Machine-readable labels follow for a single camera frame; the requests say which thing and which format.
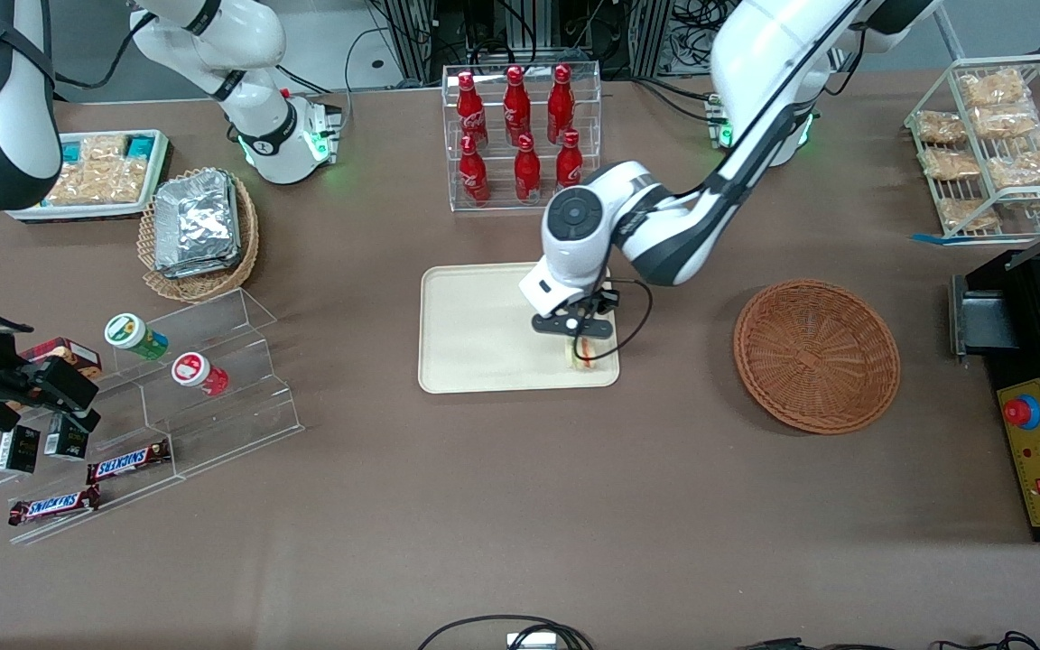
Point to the clear bag of fried snacks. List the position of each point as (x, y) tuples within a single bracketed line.
[(951, 164), (1006, 121), (941, 128), (1024, 162), (994, 90), (967, 214)]

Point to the white plastic snack tray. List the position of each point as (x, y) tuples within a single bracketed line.
[(123, 212)]

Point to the triangular sandwich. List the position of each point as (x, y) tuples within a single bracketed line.
[(585, 362)]

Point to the clear acrylic stepped stand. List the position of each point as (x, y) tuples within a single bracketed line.
[(231, 397)]

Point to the round brown wicker basket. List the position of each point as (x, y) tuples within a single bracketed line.
[(818, 357)]

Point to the black machine with yellow panel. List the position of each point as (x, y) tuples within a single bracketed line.
[(1026, 343)]

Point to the silver foil pouch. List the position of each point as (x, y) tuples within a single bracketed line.
[(213, 270), (195, 217)]

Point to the clear acrylic bottle rack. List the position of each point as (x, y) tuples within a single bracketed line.
[(497, 194)]

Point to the small black box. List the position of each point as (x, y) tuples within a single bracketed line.
[(18, 450), (65, 442)]

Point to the red cola bottle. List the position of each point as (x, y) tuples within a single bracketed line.
[(527, 173), (569, 153), (471, 113), (560, 101), (473, 176), (516, 104)]

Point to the dark red snack box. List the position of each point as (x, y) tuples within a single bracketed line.
[(69, 352)]

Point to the beige rectangular tray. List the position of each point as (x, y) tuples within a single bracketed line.
[(475, 334)]

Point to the strip of blue tape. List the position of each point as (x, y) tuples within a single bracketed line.
[(929, 238)]

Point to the red-lidded snack cup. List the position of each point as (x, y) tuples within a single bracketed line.
[(197, 372)]

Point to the clear bag of crackers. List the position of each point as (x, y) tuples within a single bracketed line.
[(105, 150), (96, 185)]

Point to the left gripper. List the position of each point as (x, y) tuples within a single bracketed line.
[(604, 302)]

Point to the red emergency stop button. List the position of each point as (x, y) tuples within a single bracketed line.
[(1022, 412)]

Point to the oval tan wicker basket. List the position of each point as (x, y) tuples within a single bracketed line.
[(245, 244)]

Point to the green-lidded snack cup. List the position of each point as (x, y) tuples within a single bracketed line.
[(134, 334)]

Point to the small white device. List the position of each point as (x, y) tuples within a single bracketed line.
[(531, 642)]

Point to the teal snack packet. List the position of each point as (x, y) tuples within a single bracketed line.
[(73, 152), (141, 146)]

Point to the aluminium frame rack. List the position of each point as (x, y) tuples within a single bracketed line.
[(529, 32)]

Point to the Snickers chocolate bar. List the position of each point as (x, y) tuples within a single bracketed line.
[(127, 463), (52, 506)]

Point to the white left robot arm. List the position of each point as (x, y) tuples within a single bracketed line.
[(755, 54)]

